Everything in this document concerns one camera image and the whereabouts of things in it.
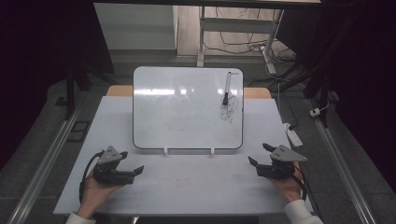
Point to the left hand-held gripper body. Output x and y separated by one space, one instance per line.
109 171

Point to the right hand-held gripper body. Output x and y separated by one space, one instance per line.
281 165

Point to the white whiteboard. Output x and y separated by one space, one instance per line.
180 118

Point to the person's right hand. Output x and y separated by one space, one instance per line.
288 186

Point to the person's left hand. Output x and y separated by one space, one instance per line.
95 194

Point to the white power strip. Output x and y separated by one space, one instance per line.
293 135

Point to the white whiteboard stand foot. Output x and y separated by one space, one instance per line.
212 151
166 151

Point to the small white adapter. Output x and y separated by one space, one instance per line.
315 112

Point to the wooden table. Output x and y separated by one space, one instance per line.
120 90

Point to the black and white marker pen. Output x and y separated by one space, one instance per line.
227 88

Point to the black tripod stand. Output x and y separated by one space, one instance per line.
323 93

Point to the white cabinet panel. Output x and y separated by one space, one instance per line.
134 28

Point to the black rectangular floor frame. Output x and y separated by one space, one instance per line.
72 131

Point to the metal floor rail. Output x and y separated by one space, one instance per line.
43 168
342 168

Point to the white desk frame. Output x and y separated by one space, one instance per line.
236 25

